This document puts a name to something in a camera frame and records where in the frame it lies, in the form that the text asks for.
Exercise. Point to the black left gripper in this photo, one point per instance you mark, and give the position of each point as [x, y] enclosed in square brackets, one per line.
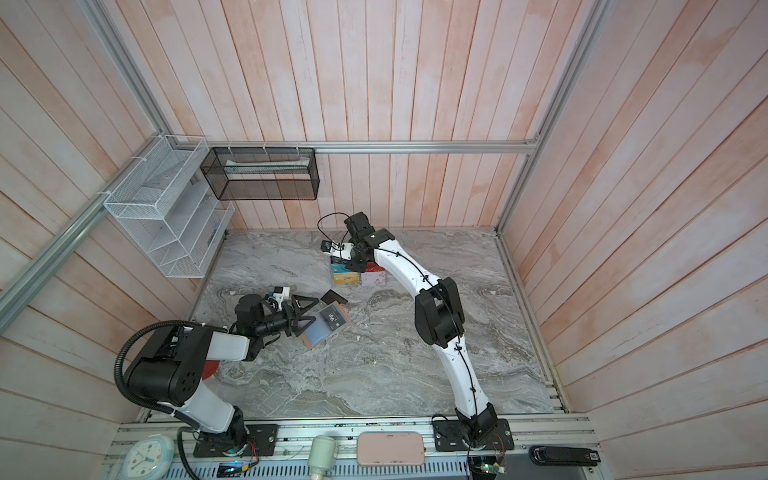
[294, 324]

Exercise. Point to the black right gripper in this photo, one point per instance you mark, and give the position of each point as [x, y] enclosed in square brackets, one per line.
[356, 267]

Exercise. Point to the dark grey credit card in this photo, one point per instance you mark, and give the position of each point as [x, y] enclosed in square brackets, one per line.
[334, 317]

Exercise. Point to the black credit card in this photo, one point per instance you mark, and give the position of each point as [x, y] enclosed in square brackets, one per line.
[331, 297]

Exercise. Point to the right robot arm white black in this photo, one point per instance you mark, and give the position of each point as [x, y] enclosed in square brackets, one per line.
[438, 318]

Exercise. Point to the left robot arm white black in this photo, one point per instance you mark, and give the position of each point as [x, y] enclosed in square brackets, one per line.
[160, 367]

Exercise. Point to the gold credit card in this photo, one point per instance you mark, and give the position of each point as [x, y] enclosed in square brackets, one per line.
[345, 278]

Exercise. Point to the black mesh basket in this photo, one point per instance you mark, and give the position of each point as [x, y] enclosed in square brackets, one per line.
[262, 173]

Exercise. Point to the pink rectangular case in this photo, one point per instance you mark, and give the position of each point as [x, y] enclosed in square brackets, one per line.
[376, 449]

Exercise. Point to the white analog clock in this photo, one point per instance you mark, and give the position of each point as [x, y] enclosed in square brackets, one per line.
[148, 459]

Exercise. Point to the black stapler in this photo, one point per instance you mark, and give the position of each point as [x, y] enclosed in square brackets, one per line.
[549, 455]

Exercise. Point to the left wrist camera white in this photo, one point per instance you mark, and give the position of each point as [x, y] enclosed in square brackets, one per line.
[278, 297]

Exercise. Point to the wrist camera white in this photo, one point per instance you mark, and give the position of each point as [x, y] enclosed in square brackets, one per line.
[278, 297]
[337, 249]

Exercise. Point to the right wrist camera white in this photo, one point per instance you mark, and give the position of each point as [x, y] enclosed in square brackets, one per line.
[337, 249]

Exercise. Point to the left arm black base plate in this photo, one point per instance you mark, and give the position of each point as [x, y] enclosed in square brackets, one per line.
[250, 440]

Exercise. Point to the white wire mesh shelf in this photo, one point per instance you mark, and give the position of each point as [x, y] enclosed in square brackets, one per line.
[172, 215]

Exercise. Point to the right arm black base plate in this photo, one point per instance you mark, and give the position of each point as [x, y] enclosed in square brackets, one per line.
[453, 435]

